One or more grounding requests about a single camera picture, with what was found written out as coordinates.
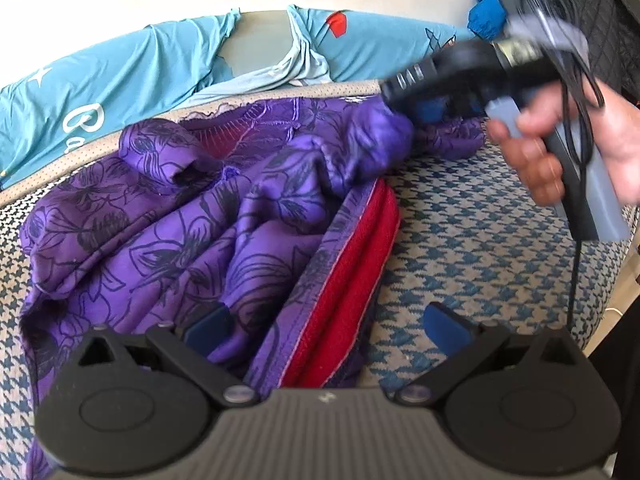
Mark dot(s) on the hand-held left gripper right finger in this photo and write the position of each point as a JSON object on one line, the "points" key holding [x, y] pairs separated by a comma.
{"points": [[447, 332]]}

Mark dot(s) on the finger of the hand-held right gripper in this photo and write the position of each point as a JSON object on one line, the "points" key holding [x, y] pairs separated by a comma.
{"points": [[440, 75]]}

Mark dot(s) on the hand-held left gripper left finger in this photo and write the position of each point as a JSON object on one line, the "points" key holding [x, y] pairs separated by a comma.
{"points": [[205, 329]]}

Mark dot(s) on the purple floral top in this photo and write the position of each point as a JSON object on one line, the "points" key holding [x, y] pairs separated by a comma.
{"points": [[200, 220]]}

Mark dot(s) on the person's right hand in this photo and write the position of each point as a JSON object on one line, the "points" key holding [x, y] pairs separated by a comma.
{"points": [[530, 160]]}

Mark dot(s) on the bright blue cloth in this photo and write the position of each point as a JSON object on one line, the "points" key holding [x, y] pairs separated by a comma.
{"points": [[485, 15]]}

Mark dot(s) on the light blue cloth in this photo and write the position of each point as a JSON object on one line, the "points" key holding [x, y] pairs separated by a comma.
{"points": [[300, 60]]}

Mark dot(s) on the person's black quilted jacket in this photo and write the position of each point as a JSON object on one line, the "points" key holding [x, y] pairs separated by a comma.
{"points": [[615, 20]]}

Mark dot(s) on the teal airplane printed bedsheet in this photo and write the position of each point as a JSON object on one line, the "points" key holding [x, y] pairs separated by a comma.
{"points": [[100, 90]]}

